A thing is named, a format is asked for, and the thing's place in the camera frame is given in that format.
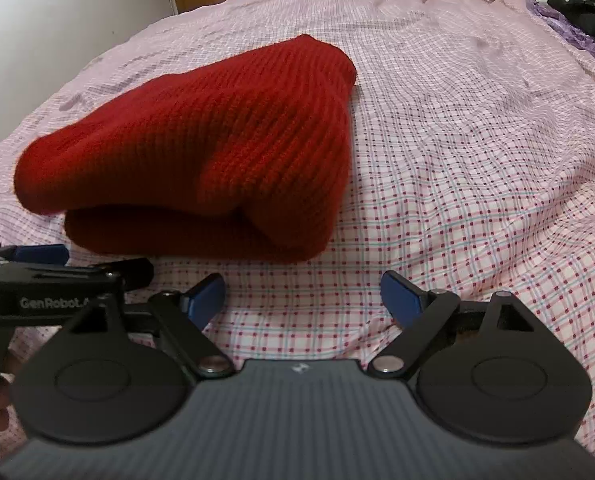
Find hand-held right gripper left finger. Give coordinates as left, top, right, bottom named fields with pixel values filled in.
left=67, top=272, right=236, bottom=377

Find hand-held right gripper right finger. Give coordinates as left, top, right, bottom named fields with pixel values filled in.
left=370, top=270, right=536, bottom=379

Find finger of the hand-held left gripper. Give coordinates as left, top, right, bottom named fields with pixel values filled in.
left=0, top=243, right=69, bottom=266
left=0, top=258, right=155, bottom=292

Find red knit sweater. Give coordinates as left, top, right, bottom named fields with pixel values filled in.
left=13, top=33, right=359, bottom=264

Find pink checked bed sheet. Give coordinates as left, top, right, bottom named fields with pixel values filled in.
left=0, top=0, right=595, bottom=466

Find purple cloth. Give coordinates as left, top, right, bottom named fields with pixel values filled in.
left=526, top=0, right=595, bottom=62

